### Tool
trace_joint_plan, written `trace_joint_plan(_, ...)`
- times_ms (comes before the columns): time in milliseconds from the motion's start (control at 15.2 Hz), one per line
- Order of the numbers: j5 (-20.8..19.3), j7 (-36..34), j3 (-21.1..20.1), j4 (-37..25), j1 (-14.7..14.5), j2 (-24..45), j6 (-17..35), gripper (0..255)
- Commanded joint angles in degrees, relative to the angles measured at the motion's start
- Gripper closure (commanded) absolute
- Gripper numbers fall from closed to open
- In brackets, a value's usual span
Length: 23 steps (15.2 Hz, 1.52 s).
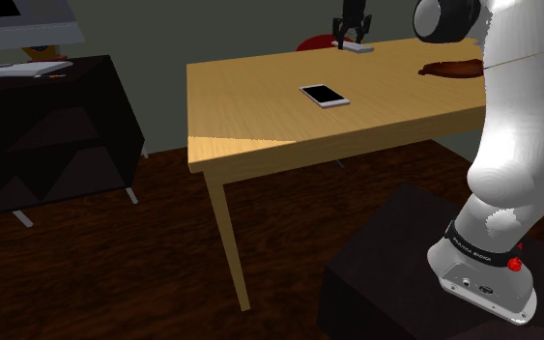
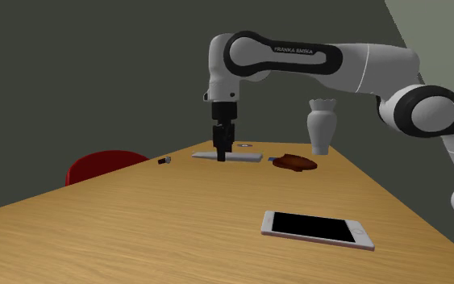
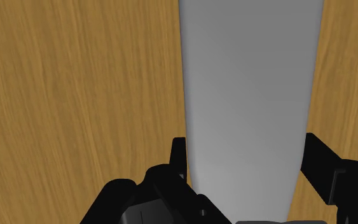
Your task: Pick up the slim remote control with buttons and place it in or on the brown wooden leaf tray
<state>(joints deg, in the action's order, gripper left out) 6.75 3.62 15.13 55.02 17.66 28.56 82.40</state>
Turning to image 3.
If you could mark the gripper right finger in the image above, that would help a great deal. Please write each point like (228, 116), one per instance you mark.
(336, 176)

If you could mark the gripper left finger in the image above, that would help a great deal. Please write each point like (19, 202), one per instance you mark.
(163, 192)

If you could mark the tall grey cylinder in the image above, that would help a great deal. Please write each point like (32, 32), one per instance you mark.
(247, 108)

